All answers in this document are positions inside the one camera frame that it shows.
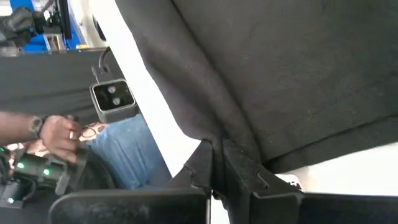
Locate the wristwatch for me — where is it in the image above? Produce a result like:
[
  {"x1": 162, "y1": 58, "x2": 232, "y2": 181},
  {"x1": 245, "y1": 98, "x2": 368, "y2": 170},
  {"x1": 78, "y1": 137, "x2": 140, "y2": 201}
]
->
[{"x1": 29, "y1": 115, "x2": 45, "y2": 140}]

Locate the person's hand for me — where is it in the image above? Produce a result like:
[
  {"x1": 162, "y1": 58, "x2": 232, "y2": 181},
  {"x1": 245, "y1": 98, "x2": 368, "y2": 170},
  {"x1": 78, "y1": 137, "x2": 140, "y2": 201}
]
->
[{"x1": 39, "y1": 114, "x2": 82, "y2": 163}]

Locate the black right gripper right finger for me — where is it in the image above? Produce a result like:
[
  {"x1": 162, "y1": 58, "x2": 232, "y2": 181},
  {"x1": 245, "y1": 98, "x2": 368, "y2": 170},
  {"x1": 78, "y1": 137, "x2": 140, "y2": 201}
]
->
[{"x1": 222, "y1": 139, "x2": 398, "y2": 224}]

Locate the blue cabinet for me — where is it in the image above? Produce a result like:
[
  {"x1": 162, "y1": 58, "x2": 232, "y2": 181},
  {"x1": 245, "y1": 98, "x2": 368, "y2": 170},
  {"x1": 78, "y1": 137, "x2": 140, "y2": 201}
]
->
[{"x1": 9, "y1": 0, "x2": 86, "y2": 52}]

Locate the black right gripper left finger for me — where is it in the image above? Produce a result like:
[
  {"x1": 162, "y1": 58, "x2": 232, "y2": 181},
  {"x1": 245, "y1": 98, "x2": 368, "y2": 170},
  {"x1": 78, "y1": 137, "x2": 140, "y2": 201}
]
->
[{"x1": 48, "y1": 139, "x2": 215, "y2": 224}]

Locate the leopard patterned item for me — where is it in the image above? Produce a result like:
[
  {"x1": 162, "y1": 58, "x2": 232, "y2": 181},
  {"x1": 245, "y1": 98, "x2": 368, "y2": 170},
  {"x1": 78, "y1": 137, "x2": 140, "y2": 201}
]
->
[{"x1": 79, "y1": 122, "x2": 107, "y2": 141}]

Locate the small black grey camera box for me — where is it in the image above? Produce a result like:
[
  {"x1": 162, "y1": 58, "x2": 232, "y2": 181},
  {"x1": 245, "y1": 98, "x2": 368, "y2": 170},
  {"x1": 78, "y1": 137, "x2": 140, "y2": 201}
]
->
[{"x1": 89, "y1": 78, "x2": 139, "y2": 124}]

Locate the black towel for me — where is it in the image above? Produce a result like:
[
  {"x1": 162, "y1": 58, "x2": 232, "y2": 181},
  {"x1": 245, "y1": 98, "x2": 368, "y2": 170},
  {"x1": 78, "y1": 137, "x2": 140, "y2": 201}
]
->
[{"x1": 114, "y1": 0, "x2": 398, "y2": 202}]

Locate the black camera cable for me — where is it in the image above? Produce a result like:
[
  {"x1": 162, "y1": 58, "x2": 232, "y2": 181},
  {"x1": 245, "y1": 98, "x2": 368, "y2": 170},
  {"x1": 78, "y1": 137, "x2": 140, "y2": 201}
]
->
[{"x1": 98, "y1": 46, "x2": 112, "y2": 75}]

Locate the person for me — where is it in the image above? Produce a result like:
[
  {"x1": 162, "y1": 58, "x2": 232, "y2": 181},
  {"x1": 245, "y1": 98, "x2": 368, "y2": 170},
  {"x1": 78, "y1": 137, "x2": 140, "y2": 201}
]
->
[{"x1": 0, "y1": 49, "x2": 174, "y2": 224}]

